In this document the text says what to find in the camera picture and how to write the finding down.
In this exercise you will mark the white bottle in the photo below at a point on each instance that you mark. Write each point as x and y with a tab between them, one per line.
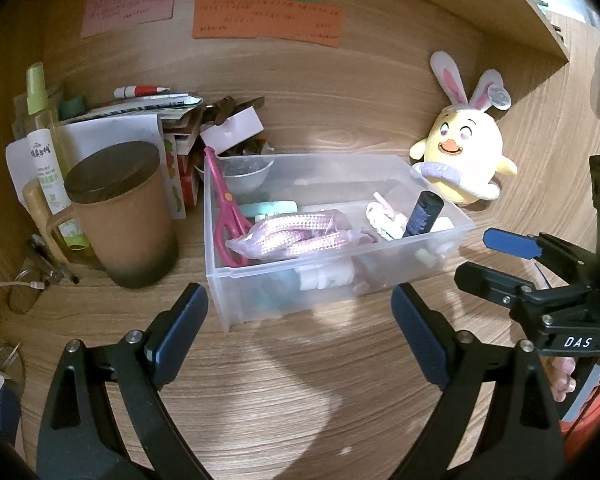
325	277

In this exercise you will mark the red and green carton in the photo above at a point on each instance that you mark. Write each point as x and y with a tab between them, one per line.
182	180

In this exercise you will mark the pink paper note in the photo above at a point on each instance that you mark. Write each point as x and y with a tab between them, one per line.
127	5

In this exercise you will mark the wooden shelf board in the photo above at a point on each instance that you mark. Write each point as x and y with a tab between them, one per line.
530	15

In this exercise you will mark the small white box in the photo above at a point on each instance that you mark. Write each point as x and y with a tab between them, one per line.
230	130

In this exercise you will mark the red and white marker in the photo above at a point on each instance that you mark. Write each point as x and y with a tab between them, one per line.
142	91

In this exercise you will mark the white bowl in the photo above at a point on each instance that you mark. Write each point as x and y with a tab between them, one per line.
245	177

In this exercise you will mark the orange paper note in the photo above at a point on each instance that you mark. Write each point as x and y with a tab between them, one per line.
265	22

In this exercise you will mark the mint green case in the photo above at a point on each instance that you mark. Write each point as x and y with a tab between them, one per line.
270	208

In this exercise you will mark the white clip item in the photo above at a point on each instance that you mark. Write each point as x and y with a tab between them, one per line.
380	222

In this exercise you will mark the eyeglasses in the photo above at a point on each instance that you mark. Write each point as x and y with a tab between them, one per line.
25	300

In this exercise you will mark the pink pen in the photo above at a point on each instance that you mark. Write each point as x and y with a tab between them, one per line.
382	201

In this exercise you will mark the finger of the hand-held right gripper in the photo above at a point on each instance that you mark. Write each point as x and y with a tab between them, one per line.
490	280
510	242

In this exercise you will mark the pink scissors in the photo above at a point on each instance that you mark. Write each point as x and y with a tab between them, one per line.
219	180

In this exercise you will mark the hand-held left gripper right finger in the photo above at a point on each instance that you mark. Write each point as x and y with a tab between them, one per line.
420	330

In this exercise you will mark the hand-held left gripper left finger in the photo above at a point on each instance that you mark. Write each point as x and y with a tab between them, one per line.
180	330

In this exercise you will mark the white paper sheet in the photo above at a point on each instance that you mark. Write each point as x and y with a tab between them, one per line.
115	132

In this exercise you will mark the teal cap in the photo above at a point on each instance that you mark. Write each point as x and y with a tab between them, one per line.
72	105

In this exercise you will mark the stack of booklets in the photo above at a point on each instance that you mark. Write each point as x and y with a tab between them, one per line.
140	107

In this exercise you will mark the brown mug with lid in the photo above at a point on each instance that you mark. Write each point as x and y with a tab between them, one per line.
125	240

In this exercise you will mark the dark brown clip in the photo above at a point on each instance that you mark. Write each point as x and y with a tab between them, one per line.
227	107

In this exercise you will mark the black pen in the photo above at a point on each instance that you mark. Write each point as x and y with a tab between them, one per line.
55	260

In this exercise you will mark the person's right hand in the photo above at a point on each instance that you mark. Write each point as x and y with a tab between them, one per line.
560	380

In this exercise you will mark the black tube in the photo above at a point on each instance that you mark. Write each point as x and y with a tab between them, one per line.
422	212

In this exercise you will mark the person's right forearm orange sleeve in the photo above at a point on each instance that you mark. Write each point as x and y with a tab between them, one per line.
585	435

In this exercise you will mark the yellow chick plush toy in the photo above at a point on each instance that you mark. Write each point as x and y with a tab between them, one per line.
470	150

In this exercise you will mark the clear plastic box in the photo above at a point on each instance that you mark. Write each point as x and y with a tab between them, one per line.
260	305

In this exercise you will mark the green spray bottle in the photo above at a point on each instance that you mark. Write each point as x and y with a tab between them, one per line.
42	160

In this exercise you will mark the white tube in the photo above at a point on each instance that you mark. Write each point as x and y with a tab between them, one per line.
427	256

